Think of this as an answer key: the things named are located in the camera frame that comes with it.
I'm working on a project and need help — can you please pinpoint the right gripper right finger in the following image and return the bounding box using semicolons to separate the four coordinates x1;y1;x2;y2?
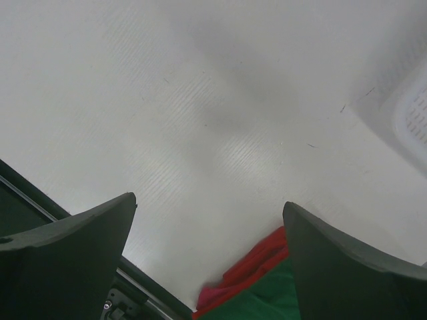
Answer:
283;202;426;319

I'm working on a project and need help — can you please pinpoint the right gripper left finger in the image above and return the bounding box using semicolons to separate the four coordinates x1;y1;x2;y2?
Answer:
1;193;137;319

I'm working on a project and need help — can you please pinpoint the green t shirt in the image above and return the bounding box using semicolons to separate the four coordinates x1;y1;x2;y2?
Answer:
199;259;301;320

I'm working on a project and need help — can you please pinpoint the red t shirt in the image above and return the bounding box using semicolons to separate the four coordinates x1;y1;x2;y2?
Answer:
192;227;289;319

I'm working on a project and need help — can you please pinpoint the pink t shirt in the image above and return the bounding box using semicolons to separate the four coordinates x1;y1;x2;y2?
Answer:
196;287;230;311

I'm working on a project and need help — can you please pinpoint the white plastic basket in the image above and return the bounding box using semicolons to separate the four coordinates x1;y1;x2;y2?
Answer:
396;74;426;161

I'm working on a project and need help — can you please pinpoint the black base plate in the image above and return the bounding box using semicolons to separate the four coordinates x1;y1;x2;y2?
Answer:
1;161;191;319

